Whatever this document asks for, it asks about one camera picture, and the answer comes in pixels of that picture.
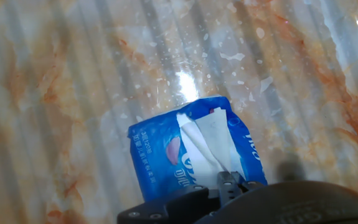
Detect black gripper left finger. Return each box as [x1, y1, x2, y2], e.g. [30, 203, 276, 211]
[117, 170, 242, 224]

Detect blue tissue pack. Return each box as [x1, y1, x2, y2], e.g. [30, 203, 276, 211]
[127, 95, 268, 202]

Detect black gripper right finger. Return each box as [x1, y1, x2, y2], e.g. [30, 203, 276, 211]
[230, 170, 264, 192]

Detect white napkin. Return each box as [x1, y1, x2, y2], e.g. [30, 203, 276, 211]
[176, 107, 247, 187]

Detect orange marble pattern mat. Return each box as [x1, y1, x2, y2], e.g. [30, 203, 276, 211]
[0, 0, 358, 224]

